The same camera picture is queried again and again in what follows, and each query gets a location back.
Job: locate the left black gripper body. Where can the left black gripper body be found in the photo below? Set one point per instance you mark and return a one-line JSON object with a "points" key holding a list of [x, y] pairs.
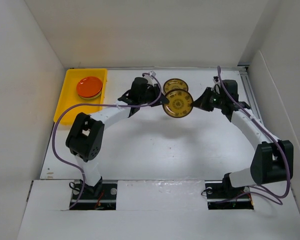
{"points": [[151, 94]]}

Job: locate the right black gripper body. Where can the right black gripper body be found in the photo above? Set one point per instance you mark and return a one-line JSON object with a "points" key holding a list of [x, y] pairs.
{"points": [[217, 100]]}

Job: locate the yellow patterned plate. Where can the yellow patterned plate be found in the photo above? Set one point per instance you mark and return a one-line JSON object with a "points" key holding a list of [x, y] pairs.
{"points": [[180, 103], [175, 83]]}

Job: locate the black plate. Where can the black plate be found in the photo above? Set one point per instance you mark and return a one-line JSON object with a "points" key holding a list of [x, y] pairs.
{"points": [[97, 95]]}

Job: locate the orange plate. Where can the orange plate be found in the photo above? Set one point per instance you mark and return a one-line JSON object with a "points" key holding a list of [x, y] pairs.
{"points": [[89, 86]]}

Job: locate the cream floral plate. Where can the cream floral plate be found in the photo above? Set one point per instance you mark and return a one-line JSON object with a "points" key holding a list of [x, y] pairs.
{"points": [[89, 98]]}

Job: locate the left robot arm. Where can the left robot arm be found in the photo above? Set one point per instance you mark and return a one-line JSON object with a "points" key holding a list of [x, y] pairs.
{"points": [[86, 134]]}

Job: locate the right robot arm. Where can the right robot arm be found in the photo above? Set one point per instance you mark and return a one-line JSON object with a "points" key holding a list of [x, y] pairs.
{"points": [[271, 168]]}

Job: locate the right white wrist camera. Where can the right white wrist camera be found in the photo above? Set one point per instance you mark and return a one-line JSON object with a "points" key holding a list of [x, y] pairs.
{"points": [[217, 86]]}

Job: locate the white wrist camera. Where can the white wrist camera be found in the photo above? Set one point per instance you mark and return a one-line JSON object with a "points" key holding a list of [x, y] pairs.
{"points": [[150, 76], [217, 86]]}

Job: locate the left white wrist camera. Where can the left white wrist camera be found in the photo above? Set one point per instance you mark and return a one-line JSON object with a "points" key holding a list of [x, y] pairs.
{"points": [[150, 76]]}

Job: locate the aluminium rail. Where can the aluminium rail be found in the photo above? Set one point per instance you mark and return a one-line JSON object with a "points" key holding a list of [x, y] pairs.
{"points": [[243, 71]]}

